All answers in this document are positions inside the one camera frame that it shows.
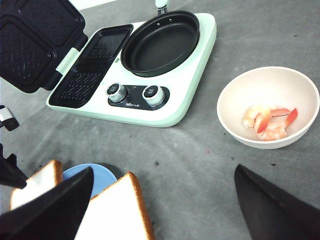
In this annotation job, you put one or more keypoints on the cream ceramic bowl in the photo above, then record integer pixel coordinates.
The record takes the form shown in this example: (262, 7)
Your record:
(277, 86)

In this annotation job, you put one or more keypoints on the silver right control knob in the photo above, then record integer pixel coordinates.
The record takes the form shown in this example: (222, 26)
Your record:
(153, 95)

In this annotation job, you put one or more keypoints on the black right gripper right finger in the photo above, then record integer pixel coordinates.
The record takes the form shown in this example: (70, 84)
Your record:
(271, 213)

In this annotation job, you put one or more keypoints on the pink shrimp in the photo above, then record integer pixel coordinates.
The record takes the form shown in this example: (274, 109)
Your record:
(275, 130)
(261, 114)

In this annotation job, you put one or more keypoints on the toast slice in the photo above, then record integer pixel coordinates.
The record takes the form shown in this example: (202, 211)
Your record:
(48, 177)
(117, 213)

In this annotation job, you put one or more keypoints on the blue plastic plate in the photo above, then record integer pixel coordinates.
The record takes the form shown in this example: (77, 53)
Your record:
(102, 176)

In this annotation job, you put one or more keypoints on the black frying pan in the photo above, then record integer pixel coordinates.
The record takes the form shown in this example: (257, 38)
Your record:
(161, 43)

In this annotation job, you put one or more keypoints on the silver control knob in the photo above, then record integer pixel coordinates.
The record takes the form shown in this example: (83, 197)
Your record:
(153, 95)
(116, 92)

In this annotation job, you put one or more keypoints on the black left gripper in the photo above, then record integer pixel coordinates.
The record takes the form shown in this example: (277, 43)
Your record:
(10, 173)

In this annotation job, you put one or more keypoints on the mint green breakfast maker base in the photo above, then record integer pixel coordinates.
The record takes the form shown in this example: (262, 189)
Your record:
(86, 75)

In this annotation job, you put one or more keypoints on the silver left control knob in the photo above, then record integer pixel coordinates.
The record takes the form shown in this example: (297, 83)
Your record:
(116, 92)

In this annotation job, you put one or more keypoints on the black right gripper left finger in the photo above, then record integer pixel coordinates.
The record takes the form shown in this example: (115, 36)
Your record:
(55, 215)

